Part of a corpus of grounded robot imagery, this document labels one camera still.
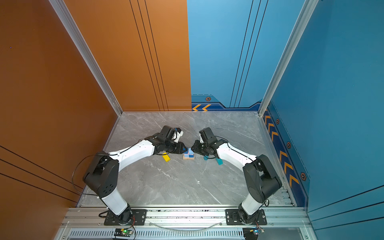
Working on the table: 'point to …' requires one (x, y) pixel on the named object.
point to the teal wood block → (219, 161)
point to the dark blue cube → (186, 155)
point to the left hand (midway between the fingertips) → (186, 148)
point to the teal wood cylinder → (205, 158)
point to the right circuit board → (259, 231)
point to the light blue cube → (190, 152)
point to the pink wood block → (192, 154)
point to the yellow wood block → (166, 157)
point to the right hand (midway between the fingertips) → (191, 149)
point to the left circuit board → (123, 232)
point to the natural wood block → (188, 158)
